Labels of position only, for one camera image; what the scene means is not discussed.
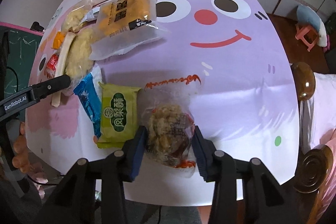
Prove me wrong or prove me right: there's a blue foil snack pack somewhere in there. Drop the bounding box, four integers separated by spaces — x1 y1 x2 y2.
73 72 101 141

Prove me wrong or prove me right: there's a pale rice crisp square pack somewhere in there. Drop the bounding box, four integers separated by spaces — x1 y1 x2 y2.
62 27 95 97

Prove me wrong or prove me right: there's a cartoon face table cover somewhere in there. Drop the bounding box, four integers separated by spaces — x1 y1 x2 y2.
24 0 301 208

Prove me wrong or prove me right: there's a red label snack clear pack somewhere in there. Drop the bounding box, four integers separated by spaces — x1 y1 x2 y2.
44 53 59 79

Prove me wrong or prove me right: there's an orange biscuit clear pack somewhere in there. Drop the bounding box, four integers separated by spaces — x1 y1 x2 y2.
89 0 168 61

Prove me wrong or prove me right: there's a brown wooden bedpost knob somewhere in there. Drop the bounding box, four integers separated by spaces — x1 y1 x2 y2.
290 62 316 101

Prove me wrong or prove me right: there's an operator left hand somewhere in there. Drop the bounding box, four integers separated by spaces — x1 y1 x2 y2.
12 122 32 173

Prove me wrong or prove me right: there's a nut cluster snack clear pack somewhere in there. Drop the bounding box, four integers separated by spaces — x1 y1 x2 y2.
138 74 204 178

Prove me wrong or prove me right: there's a brown white foil snack pack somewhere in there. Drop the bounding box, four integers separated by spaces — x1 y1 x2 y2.
80 6 100 23

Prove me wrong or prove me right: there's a green pineapple cake pack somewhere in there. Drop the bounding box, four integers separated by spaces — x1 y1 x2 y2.
97 83 141 148

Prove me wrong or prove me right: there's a green chalkboard pink frame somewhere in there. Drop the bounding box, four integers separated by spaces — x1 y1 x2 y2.
1 22 43 97

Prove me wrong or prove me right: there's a pink plastic stool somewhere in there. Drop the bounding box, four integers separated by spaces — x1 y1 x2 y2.
295 23 319 52

